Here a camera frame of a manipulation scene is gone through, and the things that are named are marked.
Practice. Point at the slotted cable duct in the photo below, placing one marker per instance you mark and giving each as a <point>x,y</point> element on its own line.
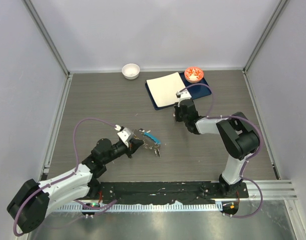
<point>132,208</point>

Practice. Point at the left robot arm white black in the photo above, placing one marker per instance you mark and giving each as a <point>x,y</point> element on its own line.
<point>34,201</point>

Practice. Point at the dark blue tray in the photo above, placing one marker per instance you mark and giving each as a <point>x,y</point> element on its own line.
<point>196,91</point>

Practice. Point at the white bowl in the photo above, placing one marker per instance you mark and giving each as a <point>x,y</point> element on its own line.
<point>130,71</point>

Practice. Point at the white square plate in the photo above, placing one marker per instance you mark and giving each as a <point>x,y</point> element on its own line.
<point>163,89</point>

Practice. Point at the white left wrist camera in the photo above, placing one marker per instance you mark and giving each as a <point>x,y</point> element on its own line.
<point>124,134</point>

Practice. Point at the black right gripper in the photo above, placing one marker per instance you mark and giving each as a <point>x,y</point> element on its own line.
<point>177,109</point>

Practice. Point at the orange patterned bowl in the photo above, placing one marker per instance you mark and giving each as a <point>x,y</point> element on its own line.
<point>193,74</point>

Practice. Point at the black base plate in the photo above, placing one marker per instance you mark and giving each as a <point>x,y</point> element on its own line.
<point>162,193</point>

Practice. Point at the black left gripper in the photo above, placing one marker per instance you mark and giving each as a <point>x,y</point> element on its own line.
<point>133,144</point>

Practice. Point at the metal key organizer blue handle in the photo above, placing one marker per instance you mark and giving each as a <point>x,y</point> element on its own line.
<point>150,142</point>

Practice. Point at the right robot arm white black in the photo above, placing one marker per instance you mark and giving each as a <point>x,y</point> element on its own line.
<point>239,136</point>

